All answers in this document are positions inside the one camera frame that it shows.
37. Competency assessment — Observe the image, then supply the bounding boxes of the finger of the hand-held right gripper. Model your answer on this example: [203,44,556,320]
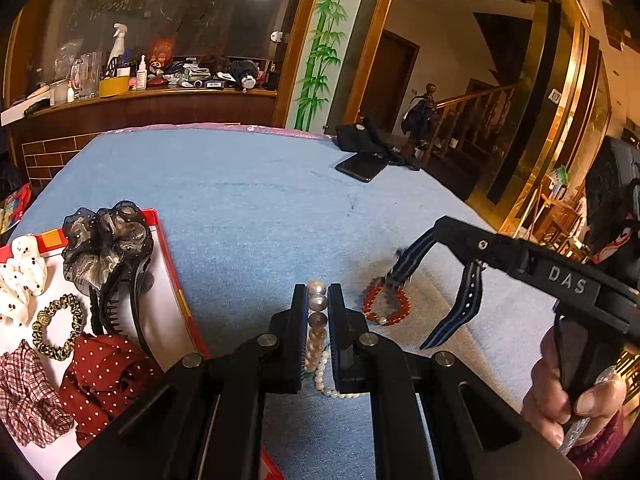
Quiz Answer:
[431,215,532,277]

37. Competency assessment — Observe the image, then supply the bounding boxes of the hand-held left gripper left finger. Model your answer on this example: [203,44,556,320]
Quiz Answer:
[56,283,309,480]

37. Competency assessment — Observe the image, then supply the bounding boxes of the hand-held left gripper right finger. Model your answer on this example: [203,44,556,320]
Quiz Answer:
[327,283,582,480]

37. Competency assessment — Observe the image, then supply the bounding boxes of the large pearl bracelet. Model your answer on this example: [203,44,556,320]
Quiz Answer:
[305,280,332,377]

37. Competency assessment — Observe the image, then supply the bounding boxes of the blue striped ribbon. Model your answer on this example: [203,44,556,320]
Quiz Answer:
[384,230,487,352]

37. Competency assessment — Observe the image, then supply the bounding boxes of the red box with white lining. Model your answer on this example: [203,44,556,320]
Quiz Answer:
[0,207,287,480]

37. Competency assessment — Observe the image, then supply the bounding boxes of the black hair claw clip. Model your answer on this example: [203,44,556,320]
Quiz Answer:
[89,254,157,357]

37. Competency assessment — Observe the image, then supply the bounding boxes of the red polka dot scrunchie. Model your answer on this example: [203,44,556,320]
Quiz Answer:
[58,333,164,449]

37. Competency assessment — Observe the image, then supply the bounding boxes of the leopard print scrunchie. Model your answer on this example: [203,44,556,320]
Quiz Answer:
[31,293,84,362]

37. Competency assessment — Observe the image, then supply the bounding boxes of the red plaid scrunchie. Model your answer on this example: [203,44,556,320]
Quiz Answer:
[0,339,76,449]

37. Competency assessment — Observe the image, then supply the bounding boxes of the person's right hand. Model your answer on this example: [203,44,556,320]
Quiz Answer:
[521,329,629,454]

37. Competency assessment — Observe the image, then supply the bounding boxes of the wooden chair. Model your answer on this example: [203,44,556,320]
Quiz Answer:
[529,199,590,262]

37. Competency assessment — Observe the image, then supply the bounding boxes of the wooden stair railing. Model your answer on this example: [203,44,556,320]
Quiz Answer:
[421,81,522,162]

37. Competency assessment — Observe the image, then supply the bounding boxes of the dark cloth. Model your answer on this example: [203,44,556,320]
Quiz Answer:
[584,135,640,267]

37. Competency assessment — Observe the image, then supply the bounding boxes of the black smartphone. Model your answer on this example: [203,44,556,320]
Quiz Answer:
[334,152,389,184]

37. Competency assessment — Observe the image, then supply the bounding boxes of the dark hanging jacket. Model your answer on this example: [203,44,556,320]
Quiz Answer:
[401,96,442,137]

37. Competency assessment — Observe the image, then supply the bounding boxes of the black cloth pouch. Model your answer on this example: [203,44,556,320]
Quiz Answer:
[333,117,424,172]

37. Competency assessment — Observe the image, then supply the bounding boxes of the brown wooden door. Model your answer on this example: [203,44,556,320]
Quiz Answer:
[359,29,421,137]

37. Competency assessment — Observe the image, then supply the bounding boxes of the black sheer dotted scrunchie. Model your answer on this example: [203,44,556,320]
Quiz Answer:
[61,200,156,294]

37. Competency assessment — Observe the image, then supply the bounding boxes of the bamboo painted pillar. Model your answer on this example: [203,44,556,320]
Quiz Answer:
[292,0,362,132]

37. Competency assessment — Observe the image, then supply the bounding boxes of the black folded umbrella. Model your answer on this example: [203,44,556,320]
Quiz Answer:
[228,59,262,93]

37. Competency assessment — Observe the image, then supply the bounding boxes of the wooden counter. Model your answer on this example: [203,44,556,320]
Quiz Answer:
[0,86,279,192]

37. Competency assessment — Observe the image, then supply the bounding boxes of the pile of small packages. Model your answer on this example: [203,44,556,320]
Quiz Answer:
[149,56,229,89]

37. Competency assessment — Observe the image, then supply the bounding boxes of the white cherry print scrunchie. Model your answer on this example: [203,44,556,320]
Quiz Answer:
[0,233,49,329]

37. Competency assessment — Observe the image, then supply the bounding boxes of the yellow box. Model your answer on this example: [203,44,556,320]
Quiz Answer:
[98,75,132,98]

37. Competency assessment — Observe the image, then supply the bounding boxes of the red toy package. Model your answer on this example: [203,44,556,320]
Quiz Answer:
[0,182,34,234]

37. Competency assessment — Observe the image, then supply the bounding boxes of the glass pitcher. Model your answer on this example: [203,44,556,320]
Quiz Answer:
[69,51,104,101]

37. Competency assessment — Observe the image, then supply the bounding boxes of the white spray bottle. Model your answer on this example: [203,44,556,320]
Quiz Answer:
[106,23,129,67]

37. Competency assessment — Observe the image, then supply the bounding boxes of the red bead bracelet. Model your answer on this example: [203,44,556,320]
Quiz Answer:
[362,275,411,326]

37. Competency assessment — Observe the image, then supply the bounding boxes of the small white bead bracelet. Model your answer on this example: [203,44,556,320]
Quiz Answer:
[313,347,369,400]

